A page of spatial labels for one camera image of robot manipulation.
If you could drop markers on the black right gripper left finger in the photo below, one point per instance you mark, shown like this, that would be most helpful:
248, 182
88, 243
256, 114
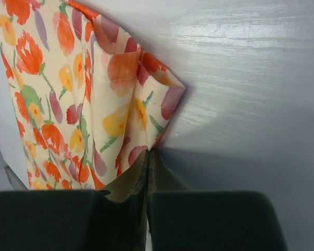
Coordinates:
112, 218

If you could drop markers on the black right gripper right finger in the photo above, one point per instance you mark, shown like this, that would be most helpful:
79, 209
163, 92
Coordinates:
183, 219

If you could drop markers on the orange floral patterned skirt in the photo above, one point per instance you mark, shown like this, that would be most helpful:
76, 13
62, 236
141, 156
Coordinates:
88, 100

